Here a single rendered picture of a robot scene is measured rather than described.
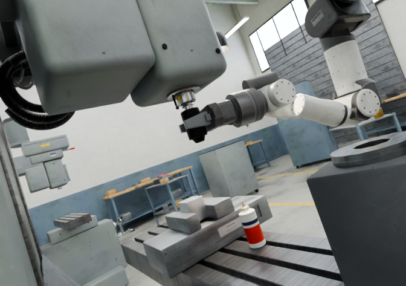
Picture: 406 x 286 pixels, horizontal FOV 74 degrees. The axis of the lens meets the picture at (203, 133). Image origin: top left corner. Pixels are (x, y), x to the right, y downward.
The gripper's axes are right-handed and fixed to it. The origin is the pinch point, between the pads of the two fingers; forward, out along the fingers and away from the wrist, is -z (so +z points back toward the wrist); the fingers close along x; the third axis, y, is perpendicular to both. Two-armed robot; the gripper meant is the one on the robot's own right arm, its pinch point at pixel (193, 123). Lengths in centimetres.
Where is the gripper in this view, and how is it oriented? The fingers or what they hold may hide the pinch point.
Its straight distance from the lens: 65.0
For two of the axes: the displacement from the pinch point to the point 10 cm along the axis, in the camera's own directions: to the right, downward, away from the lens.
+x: 2.8, -1.6, -9.5
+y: 3.4, 9.4, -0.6
